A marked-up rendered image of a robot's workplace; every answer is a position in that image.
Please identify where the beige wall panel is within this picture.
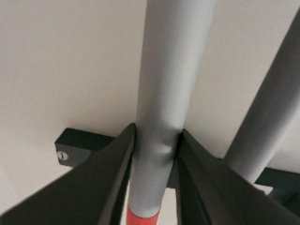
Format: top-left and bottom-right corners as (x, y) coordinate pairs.
(0, 0), (300, 214)

